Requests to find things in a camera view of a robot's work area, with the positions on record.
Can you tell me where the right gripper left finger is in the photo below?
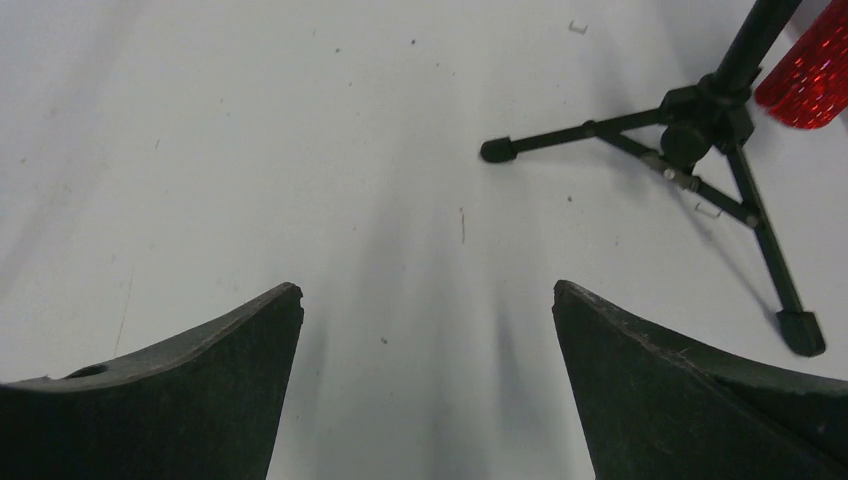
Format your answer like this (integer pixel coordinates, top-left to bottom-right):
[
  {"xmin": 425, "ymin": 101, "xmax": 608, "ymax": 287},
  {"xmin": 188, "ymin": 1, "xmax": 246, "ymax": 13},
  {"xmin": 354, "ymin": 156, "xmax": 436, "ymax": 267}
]
[{"xmin": 1, "ymin": 282, "xmax": 304, "ymax": 479}]

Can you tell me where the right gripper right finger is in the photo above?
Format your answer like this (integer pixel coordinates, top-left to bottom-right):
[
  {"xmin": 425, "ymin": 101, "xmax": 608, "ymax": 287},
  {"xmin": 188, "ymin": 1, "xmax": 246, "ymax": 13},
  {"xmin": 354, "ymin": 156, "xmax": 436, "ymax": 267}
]
[{"xmin": 552, "ymin": 280, "xmax": 847, "ymax": 479}]

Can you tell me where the black tripod shock-mount stand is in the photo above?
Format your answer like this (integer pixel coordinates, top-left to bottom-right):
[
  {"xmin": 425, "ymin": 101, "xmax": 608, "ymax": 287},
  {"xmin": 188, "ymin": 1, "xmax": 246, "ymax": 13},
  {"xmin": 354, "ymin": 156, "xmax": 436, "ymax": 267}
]
[{"xmin": 479, "ymin": 0, "xmax": 826, "ymax": 358}]

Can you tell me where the red glitter microphone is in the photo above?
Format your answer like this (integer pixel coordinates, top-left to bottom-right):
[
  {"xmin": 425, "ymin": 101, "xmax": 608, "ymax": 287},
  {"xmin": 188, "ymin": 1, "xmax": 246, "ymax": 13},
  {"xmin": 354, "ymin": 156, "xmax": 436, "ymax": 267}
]
[{"xmin": 754, "ymin": 0, "xmax": 847, "ymax": 130}]

